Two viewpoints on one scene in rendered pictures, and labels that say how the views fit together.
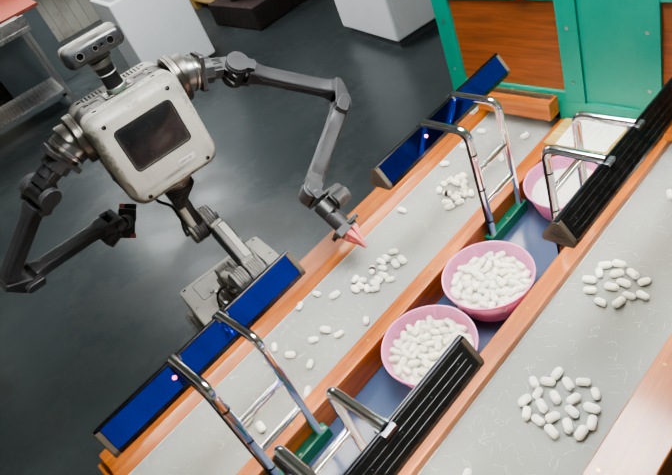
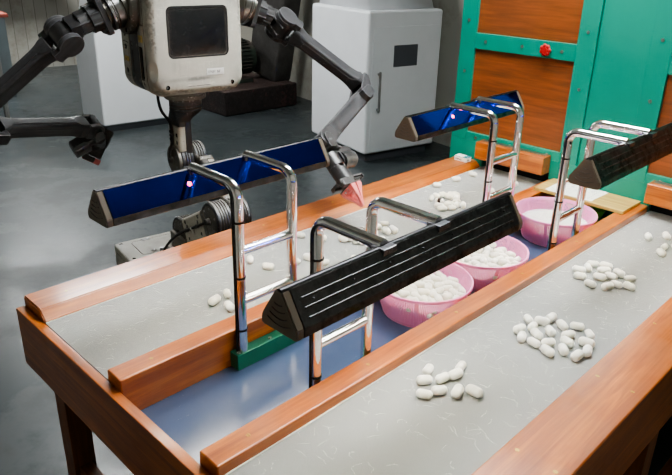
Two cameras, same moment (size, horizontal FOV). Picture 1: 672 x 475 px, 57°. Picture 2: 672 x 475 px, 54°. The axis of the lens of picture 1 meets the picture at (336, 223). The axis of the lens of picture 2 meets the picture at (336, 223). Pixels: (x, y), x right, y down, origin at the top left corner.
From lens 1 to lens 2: 0.84 m
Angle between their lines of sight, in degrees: 20
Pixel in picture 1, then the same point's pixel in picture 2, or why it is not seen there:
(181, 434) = (129, 300)
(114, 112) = not seen: outside the picture
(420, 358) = (410, 291)
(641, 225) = (623, 250)
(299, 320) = (279, 249)
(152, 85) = not seen: outside the picture
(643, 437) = (639, 362)
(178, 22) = not seen: hidden behind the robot
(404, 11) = (378, 129)
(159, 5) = not seen: hidden behind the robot
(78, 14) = not seen: hidden behind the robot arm
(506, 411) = (500, 335)
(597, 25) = (606, 91)
